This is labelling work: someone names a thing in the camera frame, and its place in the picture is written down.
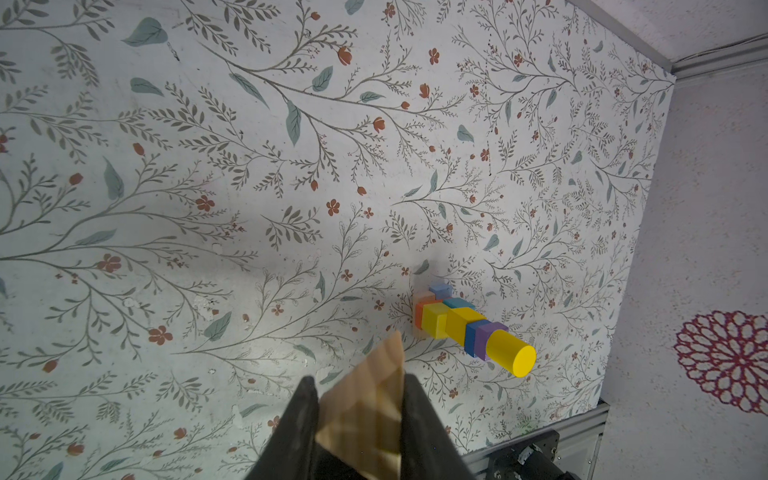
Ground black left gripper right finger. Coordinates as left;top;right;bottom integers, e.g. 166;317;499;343
400;374;474;480

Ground yellow wooden cylinder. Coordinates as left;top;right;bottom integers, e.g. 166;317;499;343
486;330;537;378

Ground teal wooden block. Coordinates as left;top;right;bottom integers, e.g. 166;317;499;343
443;298;476;310

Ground orange wooden block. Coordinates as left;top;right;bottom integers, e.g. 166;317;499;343
413;291;437;330

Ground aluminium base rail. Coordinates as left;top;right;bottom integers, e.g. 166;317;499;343
463;400;610;479

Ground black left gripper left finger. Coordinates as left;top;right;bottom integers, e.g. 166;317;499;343
245;376;319;480

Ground natural wood triangle block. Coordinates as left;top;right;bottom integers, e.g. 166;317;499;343
315;331;405;479

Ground purple wooden block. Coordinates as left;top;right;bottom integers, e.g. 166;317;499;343
475;322;509;361

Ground blue number block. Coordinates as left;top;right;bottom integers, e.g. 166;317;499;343
464;319;490;357

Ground yellow wooden cube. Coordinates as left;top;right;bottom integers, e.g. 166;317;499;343
445;307;486;346

